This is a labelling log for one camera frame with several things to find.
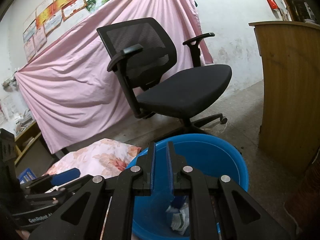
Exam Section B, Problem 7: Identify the wooden shelf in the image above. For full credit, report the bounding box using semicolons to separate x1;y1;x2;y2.
14;120;54;171

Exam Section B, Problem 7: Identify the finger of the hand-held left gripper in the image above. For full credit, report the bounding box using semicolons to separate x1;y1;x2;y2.
19;167;81;189
25;174;95;201

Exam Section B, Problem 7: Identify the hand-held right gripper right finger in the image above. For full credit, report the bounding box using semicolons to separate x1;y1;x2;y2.
166;141;293;240

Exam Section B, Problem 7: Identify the blue plastic basin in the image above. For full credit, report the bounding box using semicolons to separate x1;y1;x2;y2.
125;134;249;240

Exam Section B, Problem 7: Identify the pink cloth backdrop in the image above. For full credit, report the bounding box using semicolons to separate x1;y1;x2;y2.
15;0;214;154

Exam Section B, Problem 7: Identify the floral pink cushion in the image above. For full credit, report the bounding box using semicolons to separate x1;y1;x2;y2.
46;138;142;181

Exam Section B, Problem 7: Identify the black office chair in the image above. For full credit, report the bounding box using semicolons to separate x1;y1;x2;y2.
97;17;232;134

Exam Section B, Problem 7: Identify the dark brown cloth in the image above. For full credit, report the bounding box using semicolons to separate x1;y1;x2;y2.
285;150;320;240

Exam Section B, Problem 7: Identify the white green sachet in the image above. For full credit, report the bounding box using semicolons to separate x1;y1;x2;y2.
171;205;191;236

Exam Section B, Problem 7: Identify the wooden cabinet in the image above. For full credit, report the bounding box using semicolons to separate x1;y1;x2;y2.
249;21;320;161

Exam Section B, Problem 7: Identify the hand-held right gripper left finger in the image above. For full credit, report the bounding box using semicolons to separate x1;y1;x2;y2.
29;141;157;240

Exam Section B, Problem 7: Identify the dark clutter pile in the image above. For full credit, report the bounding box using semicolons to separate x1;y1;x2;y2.
275;0;318;23

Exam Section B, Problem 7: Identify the row of wall certificates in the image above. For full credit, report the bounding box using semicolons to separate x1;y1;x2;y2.
22;0;125;56

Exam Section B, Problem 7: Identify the pile of papers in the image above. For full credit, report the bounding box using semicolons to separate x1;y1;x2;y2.
14;107;36;133

